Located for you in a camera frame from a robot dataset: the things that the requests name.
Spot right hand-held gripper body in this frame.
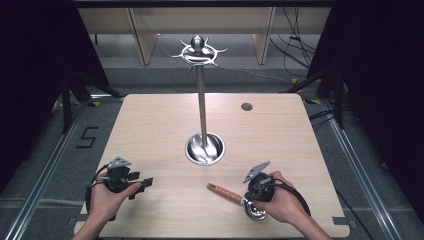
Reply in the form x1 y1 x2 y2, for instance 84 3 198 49
242 161 276 203

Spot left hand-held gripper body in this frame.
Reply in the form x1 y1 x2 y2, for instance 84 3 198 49
105 156 142 194

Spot wooden handled metal ladle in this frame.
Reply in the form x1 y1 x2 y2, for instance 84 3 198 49
206 182 268 221

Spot metal utensil stand with hooks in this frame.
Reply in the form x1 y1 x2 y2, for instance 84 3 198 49
171 34 229 167

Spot person's left hand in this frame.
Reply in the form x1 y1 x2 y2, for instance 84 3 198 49
88 171 143 222

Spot person's right hand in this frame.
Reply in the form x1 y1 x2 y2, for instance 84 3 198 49
254 170 310 225

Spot black tripod stand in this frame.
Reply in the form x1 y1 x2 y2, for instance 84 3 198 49
279 64 346 130
59 70 125 135

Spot black curtain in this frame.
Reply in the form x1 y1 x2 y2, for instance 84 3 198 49
306 0 424 214
0 0 111 194

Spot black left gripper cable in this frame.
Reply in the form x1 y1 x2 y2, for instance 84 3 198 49
84 162 111 216

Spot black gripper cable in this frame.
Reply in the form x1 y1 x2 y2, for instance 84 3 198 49
266 179 313 218
84 162 111 216

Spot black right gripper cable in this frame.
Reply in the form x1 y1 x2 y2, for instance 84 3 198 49
266 179 313 218

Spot aluminium floor rail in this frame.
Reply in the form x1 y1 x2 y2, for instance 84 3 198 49
318 99 416 240
2 95 125 240

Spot black floor cables by tripod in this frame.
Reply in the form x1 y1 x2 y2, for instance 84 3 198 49
308 108 359 130

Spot black floor cable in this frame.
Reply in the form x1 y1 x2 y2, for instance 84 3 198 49
333 185 376 240

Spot bundle of black floor cables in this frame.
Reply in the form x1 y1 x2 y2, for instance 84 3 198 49
269 6 318 69

